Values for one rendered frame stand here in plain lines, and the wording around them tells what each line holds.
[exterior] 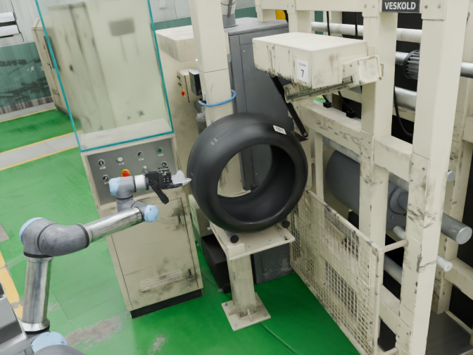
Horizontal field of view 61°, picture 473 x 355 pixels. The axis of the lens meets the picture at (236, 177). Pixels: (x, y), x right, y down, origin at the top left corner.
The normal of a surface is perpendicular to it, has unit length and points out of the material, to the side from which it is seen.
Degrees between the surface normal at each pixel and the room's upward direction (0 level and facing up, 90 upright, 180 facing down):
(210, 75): 90
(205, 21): 90
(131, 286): 90
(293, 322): 0
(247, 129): 42
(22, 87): 90
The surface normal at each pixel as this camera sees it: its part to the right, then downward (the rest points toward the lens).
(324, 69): 0.33, 0.37
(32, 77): 0.61, 0.28
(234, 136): -0.07, -0.32
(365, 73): 0.28, 0.07
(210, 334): -0.11, -0.90
